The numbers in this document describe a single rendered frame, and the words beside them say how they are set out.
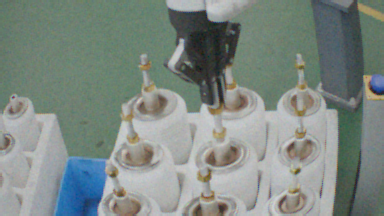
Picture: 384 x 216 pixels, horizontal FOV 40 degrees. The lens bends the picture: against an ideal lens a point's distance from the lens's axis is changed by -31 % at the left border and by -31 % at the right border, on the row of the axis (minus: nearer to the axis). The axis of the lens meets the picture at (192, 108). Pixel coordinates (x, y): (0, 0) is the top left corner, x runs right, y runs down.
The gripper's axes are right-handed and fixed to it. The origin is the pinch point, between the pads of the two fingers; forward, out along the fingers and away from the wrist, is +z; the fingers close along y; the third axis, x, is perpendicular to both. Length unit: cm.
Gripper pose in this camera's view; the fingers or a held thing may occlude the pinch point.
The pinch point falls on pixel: (213, 89)
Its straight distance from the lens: 91.2
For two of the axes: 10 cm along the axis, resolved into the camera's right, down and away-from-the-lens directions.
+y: -6.3, 5.3, -5.7
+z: 1.4, 8.0, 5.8
